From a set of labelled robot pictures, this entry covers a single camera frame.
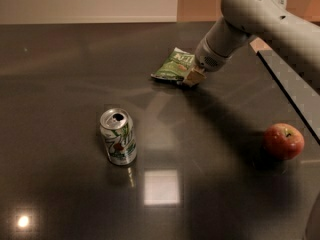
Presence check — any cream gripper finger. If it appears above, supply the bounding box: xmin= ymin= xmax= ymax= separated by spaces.
xmin=192 ymin=66 xmax=206 ymax=86
xmin=182 ymin=68 xmax=195 ymax=86

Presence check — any green jalapeno chip bag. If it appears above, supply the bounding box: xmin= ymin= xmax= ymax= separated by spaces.
xmin=151 ymin=47 xmax=194 ymax=82

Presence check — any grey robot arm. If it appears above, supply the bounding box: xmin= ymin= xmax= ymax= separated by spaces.
xmin=194 ymin=0 xmax=320 ymax=90

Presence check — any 7up soda can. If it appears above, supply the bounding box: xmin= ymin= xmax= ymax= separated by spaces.
xmin=100 ymin=108 xmax=137 ymax=166

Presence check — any red apple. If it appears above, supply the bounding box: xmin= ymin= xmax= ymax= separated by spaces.
xmin=262 ymin=123 xmax=305 ymax=160

